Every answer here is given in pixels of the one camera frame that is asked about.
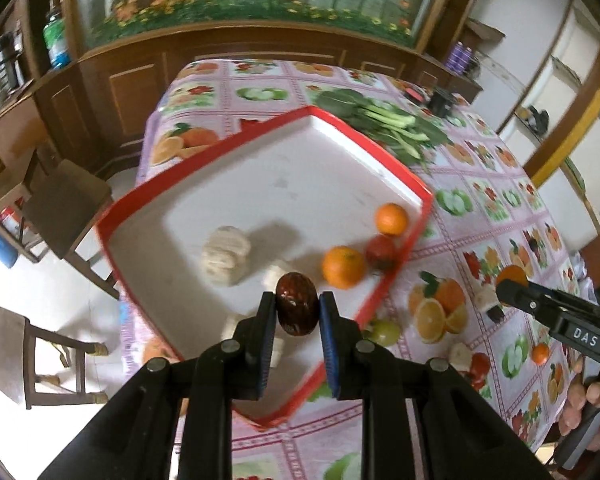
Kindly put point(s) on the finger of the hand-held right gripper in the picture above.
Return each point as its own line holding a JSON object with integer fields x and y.
{"x": 535, "y": 297}

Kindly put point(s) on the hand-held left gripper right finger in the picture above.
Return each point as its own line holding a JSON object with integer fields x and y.
{"x": 330, "y": 350}

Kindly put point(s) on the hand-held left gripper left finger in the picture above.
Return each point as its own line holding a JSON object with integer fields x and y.
{"x": 262, "y": 350}

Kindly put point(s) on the orange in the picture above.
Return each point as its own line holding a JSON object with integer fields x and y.
{"x": 512, "y": 275}
{"x": 391, "y": 219}
{"x": 344, "y": 266}
{"x": 540, "y": 353}

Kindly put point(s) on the dark red date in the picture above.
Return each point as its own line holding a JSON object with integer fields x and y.
{"x": 533, "y": 244}
{"x": 495, "y": 315}
{"x": 295, "y": 305}

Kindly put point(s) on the red apple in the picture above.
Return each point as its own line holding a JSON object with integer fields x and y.
{"x": 380, "y": 252}

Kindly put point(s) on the red tray with white inside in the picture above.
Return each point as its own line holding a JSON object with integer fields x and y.
{"x": 280, "y": 180}

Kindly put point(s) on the person's right hand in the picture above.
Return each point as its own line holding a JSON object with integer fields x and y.
{"x": 577, "y": 402}

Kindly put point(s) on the small green fruit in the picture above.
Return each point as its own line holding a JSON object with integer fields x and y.
{"x": 382, "y": 332}

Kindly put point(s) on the black tool on shelf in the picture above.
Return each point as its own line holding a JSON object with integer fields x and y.
{"x": 534, "y": 119}

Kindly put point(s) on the black cylindrical container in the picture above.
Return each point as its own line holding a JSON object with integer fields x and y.
{"x": 440, "y": 102}

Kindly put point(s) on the small red and black box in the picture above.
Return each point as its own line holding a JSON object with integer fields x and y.
{"x": 415, "y": 92}

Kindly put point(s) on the bunch of leafy greens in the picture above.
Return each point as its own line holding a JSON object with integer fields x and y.
{"x": 380, "y": 115}

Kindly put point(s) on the brown wooden chair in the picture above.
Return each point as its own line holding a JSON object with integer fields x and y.
{"x": 67, "y": 205}
{"x": 10, "y": 340}

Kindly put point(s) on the fruit and flower printed tablecloth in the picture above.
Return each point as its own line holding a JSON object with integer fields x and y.
{"x": 220, "y": 110}

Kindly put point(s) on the brown wooden cabinet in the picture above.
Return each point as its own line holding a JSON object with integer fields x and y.
{"x": 105, "y": 90}

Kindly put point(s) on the green plastic bottle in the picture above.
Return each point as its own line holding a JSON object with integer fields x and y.
{"x": 57, "y": 40}

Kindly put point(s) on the silver and black thermos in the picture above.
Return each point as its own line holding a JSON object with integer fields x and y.
{"x": 7, "y": 57}

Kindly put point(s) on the yellow door frame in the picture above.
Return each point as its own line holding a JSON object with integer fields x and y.
{"x": 575, "y": 120}

